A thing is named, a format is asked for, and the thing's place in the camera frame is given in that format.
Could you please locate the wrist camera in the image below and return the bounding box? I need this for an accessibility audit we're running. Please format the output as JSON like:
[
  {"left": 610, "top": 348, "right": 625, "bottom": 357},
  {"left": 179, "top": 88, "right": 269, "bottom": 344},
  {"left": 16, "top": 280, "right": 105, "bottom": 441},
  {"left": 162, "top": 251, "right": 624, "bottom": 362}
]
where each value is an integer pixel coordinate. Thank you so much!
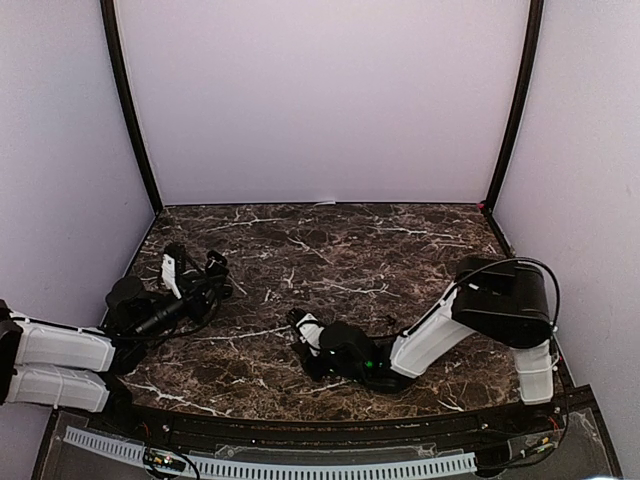
[
  {"left": 161, "top": 254, "right": 182, "bottom": 299},
  {"left": 295, "top": 313, "right": 325, "bottom": 356}
]

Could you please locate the black front frame rail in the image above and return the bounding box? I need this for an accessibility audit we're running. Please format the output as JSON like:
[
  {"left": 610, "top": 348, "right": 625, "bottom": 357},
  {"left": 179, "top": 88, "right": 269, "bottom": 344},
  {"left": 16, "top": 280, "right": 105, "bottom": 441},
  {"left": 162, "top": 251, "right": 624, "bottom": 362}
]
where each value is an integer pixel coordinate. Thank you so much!
[{"left": 30, "top": 375, "right": 621, "bottom": 480}]

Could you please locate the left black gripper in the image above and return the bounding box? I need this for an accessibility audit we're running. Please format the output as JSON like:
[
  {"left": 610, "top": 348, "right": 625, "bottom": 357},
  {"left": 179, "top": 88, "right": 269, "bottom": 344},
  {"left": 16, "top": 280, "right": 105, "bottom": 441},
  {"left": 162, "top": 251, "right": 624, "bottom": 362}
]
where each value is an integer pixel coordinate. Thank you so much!
[{"left": 134, "top": 271, "right": 225, "bottom": 345}]

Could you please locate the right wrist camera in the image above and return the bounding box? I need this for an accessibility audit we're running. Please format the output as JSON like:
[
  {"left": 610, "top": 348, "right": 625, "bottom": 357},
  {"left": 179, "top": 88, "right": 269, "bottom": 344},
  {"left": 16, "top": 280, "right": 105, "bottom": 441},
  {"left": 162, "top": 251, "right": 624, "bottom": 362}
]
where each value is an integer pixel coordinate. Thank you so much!
[{"left": 295, "top": 313, "right": 325, "bottom": 356}]

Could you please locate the white slotted cable duct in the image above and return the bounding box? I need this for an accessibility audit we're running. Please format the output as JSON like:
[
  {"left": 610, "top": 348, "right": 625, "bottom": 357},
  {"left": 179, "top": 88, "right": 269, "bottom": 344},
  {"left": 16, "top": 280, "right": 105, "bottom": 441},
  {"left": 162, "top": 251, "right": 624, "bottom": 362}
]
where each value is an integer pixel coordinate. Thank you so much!
[{"left": 63, "top": 427, "right": 477, "bottom": 479}]

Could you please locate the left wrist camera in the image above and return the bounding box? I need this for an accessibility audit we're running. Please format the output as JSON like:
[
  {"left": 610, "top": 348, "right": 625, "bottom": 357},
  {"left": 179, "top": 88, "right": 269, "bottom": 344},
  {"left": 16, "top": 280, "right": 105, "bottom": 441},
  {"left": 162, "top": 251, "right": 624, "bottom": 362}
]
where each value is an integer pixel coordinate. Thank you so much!
[{"left": 161, "top": 254, "right": 182, "bottom": 299}]

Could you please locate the black frame post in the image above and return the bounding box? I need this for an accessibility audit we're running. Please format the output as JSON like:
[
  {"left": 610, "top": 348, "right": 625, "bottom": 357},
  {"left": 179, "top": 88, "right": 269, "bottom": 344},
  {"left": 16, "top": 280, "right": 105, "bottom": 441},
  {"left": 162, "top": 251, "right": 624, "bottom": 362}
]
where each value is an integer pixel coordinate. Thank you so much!
[
  {"left": 100, "top": 0, "right": 164, "bottom": 216},
  {"left": 484, "top": 0, "right": 544, "bottom": 212}
]

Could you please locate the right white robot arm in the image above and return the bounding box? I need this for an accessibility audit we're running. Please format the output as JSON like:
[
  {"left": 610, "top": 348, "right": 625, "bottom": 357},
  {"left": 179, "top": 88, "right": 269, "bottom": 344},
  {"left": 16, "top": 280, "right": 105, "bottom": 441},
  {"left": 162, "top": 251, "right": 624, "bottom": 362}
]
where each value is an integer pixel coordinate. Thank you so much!
[{"left": 287, "top": 256, "right": 560, "bottom": 434}]

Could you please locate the right black frame post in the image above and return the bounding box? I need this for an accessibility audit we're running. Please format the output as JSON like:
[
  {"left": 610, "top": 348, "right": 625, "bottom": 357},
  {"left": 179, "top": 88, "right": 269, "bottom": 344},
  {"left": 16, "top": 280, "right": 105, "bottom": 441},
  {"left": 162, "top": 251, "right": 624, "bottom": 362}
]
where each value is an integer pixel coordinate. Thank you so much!
[{"left": 484, "top": 0, "right": 544, "bottom": 212}]

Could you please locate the black charging case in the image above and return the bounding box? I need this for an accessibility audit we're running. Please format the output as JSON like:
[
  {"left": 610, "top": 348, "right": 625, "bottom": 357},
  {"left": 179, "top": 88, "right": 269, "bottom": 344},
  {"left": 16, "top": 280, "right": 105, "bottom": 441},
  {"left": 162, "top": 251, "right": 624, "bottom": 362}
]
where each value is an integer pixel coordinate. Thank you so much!
[{"left": 205, "top": 250, "right": 229, "bottom": 278}]

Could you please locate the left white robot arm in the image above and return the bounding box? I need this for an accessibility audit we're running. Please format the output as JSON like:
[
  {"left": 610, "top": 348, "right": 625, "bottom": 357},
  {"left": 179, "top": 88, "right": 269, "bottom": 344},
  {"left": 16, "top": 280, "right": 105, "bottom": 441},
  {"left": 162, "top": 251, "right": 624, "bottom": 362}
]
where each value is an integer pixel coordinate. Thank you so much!
[{"left": 1, "top": 243, "right": 233, "bottom": 436}]

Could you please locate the left black frame post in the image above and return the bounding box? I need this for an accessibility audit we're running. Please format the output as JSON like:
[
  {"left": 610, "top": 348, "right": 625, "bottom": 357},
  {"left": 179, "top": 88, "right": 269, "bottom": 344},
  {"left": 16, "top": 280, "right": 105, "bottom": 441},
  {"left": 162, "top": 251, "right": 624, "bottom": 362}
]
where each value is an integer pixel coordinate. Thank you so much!
[{"left": 100, "top": 0, "right": 164, "bottom": 216}]

